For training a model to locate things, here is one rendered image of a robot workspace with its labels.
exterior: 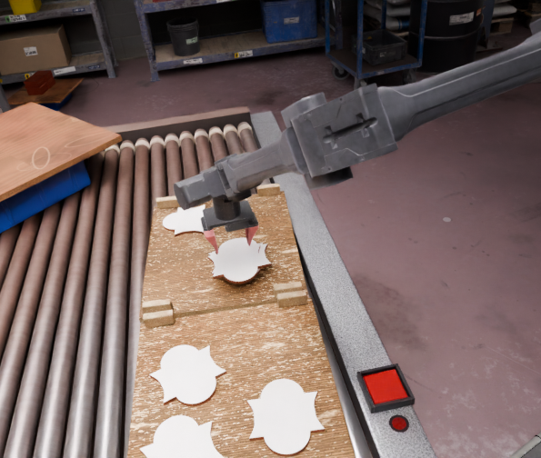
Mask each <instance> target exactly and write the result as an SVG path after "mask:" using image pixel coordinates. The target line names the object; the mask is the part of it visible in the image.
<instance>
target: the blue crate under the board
mask: <svg viewBox="0 0 541 458"><path fill-rule="evenodd" d="M90 184H91V181H90V178H89V175H88V172H87V170H86V167H85V162H84V160H83V161H81V162H79V163H77V164H74V165H72V166H70V167H68V168H66V169H65V170H63V171H61V172H59V173H58V174H55V175H53V176H51V177H49V178H47V179H45V180H44V181H42V182H40V183H38V184H35V185H33V186H31V187H29V188H27V189H25V190H24V191H22V192H20V193H18V194H15V195H13V196H11V197H9V198H7V199H5V200H4V201H2V202H0V233H2V232H4V231H6V230H7V229H9V228H11V227H13V226H15V225H17V224H19V223H21V222H23V221H24V220H26V219H27V218H29V217H31V216H33V215H35V214H38V213H39V212H41V211H43V210H45V209H46V208H48V207H49V206H51V205H53V204H56V203H58V202H60V201H61V200H63V199H65V198H66V197H68V196H70V195H71V194H74V193H76V192H78V191H80V190H81V189H83V188H85V187H87V186H89V185H90Z"/></svg>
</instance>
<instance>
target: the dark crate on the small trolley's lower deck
mask: <svg viewBox="0 0 541 458"><path fill-rule="evenodd" d="M351 36H352V37H351V38H352V42H351V48H352V50H351V52H353V53H354V54H356V55H357V34H353V35H351ZM371 38H372V41H369V42H363V50H362V58H363V59H364V60H366V61H367V62H368V63H369V64H371V65H381V64H385V63H390V62H394V61H399V60H404V59H405V58H406V49H407V48H406V45H407V43H406V42H407V41H406V40H405V39H403V38H401V37H399V36H397V35H394V34H392V33H390V32H388V31H387V30H385V29H377V30H372V31H367V32H363V40H366V39H371Z"/></svg>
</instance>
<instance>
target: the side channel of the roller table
mask: <svg viewBox="0 0 541 458"><path fill-rule="evenodd" d="M242 122H247V123H248V124H249V125H250V126H251V128H252V125H251V117H250V112H249V109H248V106H247V105H245V106H239V107H233V108H227V109H221V110H215V111H209V112H203V113H197V114H186V115H180V116H174V117H168V118H162V119H156V120H150V121H144V122H138V123H132V124H121V125H115V126H109V127H103V128H104V129H105V130H108V131H111V132H113V133H116V134H120V135H121V137H122V140H123V141H121V142H119V143H117V144H118V146H119V150H120V146H121V144H122V143H123V142H124V141H125V140H129V141H131V142H133V144H134V146H135V143H136V141H137V139H139V138H145V139H146V140H147V141H148V143H149V145H150V142H151V139H152V137H153V136H155V135H159V136H161V137H162V138H163V140H164V141H165V137H166V136H167V135H168V134H176V135H177V137H178V139H179V138H180V134H181V133H182V132H184V131H189V132H190V133H191V134H192V136H193V137H194V140H195V131H196V130H197V129H205V130H206V132H207V134H208V137H209V130H210V128H211V127H213V126H217V127H219V128H220V129H221V131H222V132H224V127H225V126H226V125H227V124H232V125H233V126H234V127H235V128H236V130H238V129H237V127H238V125H239V124H240V123H242Z"/></svg>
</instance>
